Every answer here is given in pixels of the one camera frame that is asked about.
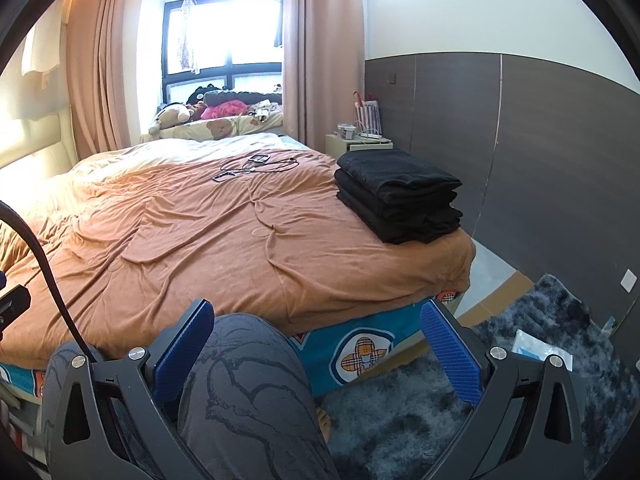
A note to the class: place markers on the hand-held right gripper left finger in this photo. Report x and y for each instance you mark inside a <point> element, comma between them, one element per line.
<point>180,345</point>

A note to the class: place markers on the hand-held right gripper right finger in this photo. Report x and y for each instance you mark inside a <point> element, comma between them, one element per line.
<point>450,355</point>

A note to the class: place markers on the black pants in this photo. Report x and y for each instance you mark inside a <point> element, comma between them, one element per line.
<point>395,195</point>

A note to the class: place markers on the grey shaggy rug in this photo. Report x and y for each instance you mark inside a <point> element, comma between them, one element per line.
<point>400,410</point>

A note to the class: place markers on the flat cardboard sheet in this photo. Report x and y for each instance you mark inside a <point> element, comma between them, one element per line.
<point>500,292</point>

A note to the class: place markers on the white plastic package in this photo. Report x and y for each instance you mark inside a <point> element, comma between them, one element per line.
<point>535,342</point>

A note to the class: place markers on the person's right leg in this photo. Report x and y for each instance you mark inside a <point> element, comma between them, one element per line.
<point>250,400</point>

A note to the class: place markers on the orange blanket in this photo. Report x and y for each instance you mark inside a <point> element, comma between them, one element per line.
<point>200,240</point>

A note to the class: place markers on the person's foot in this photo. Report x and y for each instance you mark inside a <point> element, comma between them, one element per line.
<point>324,425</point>

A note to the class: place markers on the cream padded headboard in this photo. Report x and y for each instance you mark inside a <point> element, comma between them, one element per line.
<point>35,135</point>

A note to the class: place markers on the bear print pillow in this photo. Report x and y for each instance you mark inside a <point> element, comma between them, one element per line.
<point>220,127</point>

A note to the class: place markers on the white plush toy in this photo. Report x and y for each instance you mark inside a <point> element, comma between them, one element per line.
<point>167,117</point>

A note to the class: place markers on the white power strip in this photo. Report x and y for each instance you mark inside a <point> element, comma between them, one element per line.
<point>375,136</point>

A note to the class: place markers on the pale green nightstand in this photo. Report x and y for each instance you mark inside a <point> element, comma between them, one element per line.
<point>335,147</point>

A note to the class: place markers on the pink plush toy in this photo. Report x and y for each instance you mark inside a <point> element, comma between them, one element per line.
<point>227,109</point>

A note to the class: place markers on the small grey container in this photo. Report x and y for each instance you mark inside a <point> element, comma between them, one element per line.
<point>345,131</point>

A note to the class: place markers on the black plush toy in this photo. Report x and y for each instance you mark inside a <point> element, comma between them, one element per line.
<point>200,94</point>

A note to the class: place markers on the striped gift bag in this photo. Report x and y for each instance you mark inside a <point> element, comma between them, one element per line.
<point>369,115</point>

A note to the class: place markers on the white hanging cloth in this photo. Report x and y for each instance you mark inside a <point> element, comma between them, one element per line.
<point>42,50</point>

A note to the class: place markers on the pink curtain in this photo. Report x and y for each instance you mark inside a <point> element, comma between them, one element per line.
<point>325,60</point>
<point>100,60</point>

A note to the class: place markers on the floral hanging garment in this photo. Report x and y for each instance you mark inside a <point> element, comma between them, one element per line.
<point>187,45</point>

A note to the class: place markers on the black framed window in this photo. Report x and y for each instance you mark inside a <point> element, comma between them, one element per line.
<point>225,35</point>

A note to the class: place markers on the dark hanging garment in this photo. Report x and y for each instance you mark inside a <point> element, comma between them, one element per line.
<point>279,25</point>

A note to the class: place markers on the white wall socket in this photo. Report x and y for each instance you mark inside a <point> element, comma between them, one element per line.
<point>629,281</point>

